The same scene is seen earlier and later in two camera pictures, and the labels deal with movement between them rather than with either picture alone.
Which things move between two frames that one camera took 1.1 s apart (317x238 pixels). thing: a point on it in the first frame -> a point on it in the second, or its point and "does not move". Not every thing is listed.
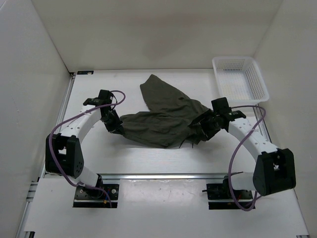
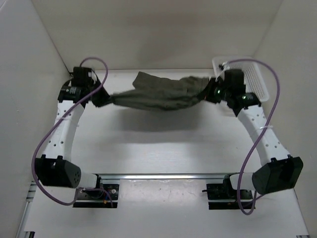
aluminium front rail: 164,176 does not move
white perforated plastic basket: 239,80 does not move
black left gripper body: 112,121 -> 100,97
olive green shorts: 167,123 -> 153,92
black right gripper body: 209,125 -> 216,91
